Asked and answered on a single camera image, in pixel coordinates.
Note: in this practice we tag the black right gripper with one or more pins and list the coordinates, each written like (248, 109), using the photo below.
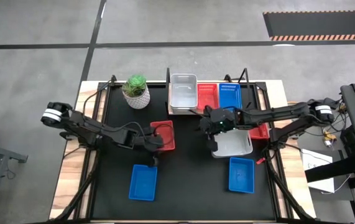
(224, 119)

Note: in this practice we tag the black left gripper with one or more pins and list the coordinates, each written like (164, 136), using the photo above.
(141, 141)

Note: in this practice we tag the blue slotted plastic basket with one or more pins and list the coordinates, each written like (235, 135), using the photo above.
(143, 183)
(241, 175)
(230, 96)

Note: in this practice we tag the red mesh plastic basket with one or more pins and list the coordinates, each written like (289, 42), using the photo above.
(207, 96)
(166, 133)
(259, 133)

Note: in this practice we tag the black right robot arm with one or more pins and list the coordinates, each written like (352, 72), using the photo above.
(273, 113)

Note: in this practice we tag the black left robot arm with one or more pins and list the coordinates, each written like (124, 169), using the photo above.
(87, 127)

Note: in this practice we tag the black table mat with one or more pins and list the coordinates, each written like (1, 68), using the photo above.
(189, 174)

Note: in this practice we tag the small red clamp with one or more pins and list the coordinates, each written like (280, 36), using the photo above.
(260, 160)

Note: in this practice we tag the succulent in white patterned pot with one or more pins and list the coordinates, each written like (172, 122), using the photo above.
(136, 99)

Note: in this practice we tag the black cart bar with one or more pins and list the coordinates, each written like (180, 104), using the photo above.
(335, 168)

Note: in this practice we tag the black hazard-striped floor ramp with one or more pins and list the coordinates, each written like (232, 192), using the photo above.
(320, 25)

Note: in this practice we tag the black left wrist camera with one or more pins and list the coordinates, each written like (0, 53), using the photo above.
(158, 143)

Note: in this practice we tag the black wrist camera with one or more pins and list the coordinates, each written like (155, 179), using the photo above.
(158, 143)
(206, 121)

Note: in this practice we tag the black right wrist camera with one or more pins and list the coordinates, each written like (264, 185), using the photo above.
(206, 121)

